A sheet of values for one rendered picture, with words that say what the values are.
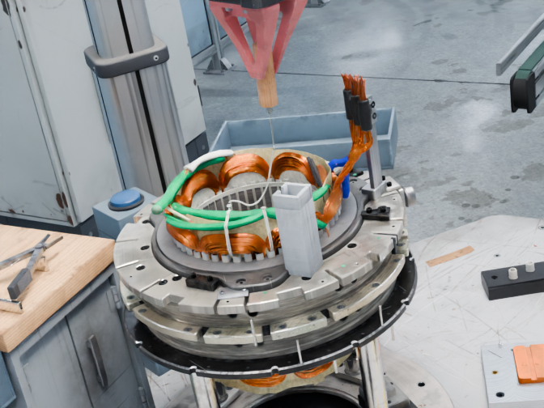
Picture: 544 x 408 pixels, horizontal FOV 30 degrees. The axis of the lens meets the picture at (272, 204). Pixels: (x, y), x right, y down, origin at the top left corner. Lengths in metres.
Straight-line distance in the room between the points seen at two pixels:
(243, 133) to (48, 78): 1.90
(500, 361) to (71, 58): 2.31
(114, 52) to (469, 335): 0.64
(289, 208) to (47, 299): 0.31
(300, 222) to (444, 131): 3.01
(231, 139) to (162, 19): 2.30
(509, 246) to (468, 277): 0.11
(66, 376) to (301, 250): 0.35
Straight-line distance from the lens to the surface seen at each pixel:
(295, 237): 0.98
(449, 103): 4.21
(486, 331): 1.44
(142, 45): 1.50
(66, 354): 1.19
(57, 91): 3.36
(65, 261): 1.19
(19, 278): 1.12
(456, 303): 1.50
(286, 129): 1.46
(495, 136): 3.88
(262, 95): 0.94
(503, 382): 1.32
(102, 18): 1.47
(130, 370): 1.30
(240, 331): 1.00
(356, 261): 1.01
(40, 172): 3.49
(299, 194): 0.96
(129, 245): 1.12
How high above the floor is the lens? 1.61
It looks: 27 degrees down
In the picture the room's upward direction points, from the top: 10 degrees counter-clockwise
